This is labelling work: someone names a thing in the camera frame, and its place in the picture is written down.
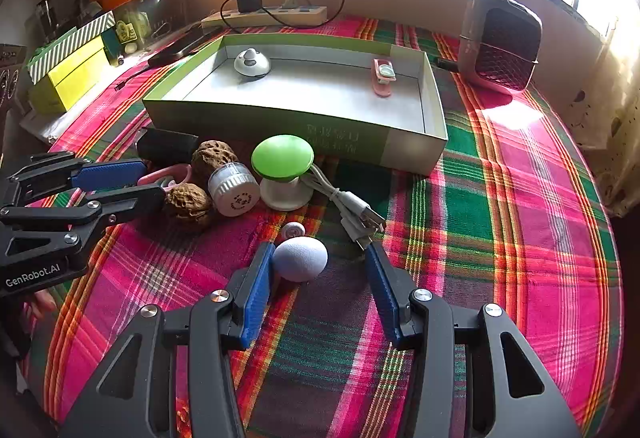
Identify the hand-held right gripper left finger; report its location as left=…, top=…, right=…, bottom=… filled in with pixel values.
left=59, top=242, right=276, bottom=438

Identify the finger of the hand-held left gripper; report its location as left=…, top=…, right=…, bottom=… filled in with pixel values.
left=0, top=183, right=166, bottom=265
left=7, top=151, right=147, bottom=207

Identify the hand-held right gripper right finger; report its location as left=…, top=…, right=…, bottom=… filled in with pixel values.
left=364, top=243, right=582, bottom=438

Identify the pink oval holder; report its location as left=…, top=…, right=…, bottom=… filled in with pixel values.
left=137, top=164, right=193, bottom=191

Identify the brown walnut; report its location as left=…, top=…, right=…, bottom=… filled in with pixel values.
left=164, top=183, right=215, bottom=233
left=191, top=141, right=236, bottom=184

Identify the white egg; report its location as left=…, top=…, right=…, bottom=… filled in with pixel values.
left=272, top=238, right=329, bottom=282

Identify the black rectangular box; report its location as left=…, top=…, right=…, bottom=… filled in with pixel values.
left=136, top=128, right=200, bottom=166

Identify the clear white small cap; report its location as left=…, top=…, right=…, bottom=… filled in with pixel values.
left=207, top=162, right=261, bottom=218

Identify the green-rimmed cardboard box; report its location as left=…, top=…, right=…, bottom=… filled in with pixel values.
left=142, top=32, right=448, bottom=176

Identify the yellow box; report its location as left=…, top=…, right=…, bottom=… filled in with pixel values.
left=27, top=36, right=108, bottom=114

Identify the plaid tablecloth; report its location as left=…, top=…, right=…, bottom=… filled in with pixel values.
left=20, top=13, right=626, bottom=438

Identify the green-white striped box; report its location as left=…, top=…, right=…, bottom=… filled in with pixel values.
left=27, top=11, right=117, bottom=85

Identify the dark device with round knobs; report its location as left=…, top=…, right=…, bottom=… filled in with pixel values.
left=0, top=43, right=26, bottom=115

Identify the green mushroom lamp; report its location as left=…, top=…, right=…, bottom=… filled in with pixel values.
left=251, top=134, right=315, bottom=211

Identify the green labelled package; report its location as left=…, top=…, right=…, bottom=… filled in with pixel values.
left=102, top=17, right=151, bottom=56

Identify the black smartphone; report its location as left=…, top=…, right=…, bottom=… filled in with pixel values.
left=147, top=26, right=223, bottom=69

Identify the white panda-face gadget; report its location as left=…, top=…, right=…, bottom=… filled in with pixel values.
left=234, top=47, right=272, bottom=80

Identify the pink clip with grey pad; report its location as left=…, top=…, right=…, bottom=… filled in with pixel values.
left=371, top=58, right=397, bottom=98

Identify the beige power strip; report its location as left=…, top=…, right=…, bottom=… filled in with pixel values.
left=201, top=6, right=328, bottom=29

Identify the small pinkish heater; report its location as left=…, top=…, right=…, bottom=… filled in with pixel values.
left=457, top=0, right=543, bottom=92

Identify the black cable with loose plug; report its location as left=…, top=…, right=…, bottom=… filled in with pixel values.
left=115, top=63, right=153, bottom=92

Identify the white usb cable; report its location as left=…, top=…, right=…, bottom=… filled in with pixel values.
left=300, top=163, right=387, bottom=251

